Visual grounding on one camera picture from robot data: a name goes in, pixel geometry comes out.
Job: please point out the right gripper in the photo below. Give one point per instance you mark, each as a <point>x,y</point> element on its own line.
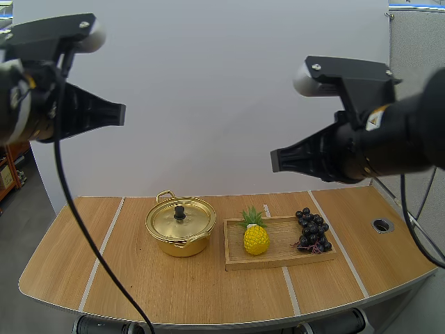
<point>342,149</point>

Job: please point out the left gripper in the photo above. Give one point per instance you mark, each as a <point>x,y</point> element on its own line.
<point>48,74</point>

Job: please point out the bunch of dark toy grapes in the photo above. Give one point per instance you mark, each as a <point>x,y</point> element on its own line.
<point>313,233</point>

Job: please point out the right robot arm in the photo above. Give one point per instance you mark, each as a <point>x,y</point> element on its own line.
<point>410,132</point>

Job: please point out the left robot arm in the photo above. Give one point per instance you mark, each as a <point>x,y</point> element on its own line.
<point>7,121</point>

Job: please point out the orange storage shelf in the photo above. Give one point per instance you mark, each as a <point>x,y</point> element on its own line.
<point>12,163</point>

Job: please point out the yellow toy pineapple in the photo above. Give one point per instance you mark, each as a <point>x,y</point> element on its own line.
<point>256,240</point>

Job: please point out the shallow wooden tray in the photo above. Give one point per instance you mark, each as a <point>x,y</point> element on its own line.
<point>281,261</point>

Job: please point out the gold lid with black knob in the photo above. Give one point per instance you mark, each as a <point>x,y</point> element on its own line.
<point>170,224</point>

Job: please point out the grey office partition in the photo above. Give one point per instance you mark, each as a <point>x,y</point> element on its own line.
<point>417,41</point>

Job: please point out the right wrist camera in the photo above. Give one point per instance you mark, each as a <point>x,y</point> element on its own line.
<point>351,74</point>

